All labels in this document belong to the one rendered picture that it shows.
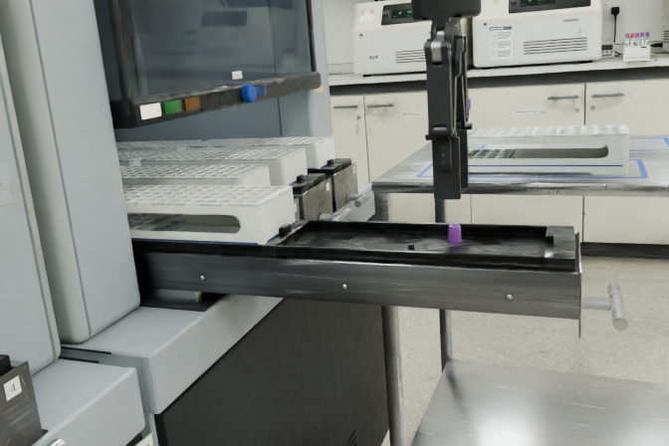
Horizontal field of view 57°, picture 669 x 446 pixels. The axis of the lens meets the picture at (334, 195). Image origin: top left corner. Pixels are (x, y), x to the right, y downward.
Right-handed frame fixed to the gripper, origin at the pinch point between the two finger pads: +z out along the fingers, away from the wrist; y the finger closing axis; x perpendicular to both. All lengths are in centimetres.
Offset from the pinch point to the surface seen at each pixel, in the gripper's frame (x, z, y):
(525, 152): 5.8, 5.5, -39.9
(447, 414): -10, 61, -44
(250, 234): -22.8, 6.6, 7.8
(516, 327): -4, 89, -147
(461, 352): -20, 89, -123
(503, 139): 3.1, 1.7, -30.3
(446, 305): 0.7, 13.1, 9.6
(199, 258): -29.1, 9.3, 9.6
